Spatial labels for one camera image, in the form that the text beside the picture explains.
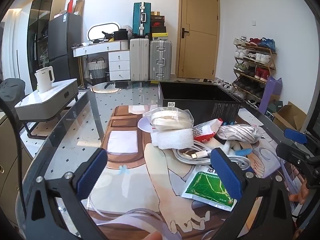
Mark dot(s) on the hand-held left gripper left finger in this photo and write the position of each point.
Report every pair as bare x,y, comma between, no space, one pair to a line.
93,172

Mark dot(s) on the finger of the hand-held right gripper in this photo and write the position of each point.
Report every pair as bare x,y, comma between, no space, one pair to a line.
295,133
292,153

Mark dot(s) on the woven basket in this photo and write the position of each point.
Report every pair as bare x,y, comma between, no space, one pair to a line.
97,68

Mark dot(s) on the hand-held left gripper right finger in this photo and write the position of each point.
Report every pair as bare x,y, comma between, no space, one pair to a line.
226,176

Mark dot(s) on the white foam sheet roll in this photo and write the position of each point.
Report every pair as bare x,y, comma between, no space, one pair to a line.
172,138

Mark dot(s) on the printed table mat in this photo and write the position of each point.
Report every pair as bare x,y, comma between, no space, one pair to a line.
160,180

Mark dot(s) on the silver suitcase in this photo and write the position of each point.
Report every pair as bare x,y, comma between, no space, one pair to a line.
160,60

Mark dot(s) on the open brown cardboard box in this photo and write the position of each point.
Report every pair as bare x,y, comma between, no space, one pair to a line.
291,116

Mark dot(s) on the wooden door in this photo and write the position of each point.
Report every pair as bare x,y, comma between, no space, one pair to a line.
200,30

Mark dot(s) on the red paper bag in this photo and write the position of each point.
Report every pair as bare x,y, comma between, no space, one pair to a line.
70,6

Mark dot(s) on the white suitcase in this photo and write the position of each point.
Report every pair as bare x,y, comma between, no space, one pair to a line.
138,60

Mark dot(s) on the white vanity desk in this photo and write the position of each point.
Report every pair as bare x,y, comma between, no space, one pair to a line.
117,65

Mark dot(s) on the dark beanbag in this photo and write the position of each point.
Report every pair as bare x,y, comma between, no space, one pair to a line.
11,92

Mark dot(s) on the stack of shoe boxes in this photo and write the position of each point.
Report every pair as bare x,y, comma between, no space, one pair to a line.
158,25

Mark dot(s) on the bagged white cloth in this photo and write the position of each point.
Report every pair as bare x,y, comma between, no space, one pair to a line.
167,121

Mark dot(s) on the dark grey fridge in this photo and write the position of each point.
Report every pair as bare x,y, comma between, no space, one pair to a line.
63,45

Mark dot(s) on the black bag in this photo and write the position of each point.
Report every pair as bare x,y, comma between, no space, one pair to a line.
121,35

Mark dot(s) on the white round disc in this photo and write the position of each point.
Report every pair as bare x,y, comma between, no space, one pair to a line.
145,125

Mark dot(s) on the round rug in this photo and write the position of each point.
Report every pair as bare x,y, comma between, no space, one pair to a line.
105,88

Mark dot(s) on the flat brown cardboard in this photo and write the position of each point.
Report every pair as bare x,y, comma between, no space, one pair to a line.
80,7

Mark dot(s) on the person's right hand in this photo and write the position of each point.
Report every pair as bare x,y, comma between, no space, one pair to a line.
297,197

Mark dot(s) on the shoes on floor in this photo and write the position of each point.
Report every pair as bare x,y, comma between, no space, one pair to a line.
225,83

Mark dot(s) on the purple yoga mat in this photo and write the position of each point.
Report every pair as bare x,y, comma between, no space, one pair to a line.
270,92

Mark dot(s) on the wooden shoe rack with shoes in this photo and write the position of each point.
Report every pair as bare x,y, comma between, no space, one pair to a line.
255,65

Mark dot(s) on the oval vanity mirror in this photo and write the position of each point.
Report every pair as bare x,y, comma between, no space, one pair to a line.
100,31

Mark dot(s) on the red and white tissue packet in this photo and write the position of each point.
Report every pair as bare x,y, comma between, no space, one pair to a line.
205,131

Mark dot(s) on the green medicine packet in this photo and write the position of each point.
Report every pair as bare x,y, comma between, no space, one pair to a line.
200,187

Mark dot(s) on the teal suitcase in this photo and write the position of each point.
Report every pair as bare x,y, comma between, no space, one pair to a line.
138,17

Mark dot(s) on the person's left hand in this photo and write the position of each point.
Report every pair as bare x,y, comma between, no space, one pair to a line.
152,236

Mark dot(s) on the white coffee table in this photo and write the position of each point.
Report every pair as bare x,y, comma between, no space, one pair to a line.
50,100

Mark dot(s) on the white electric kettle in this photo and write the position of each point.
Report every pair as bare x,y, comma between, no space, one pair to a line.
43,80

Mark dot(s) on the black cardboard box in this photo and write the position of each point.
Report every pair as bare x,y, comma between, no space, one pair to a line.
200,107

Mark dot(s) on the bagged striped cloth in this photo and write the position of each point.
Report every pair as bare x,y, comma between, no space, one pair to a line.
237,132

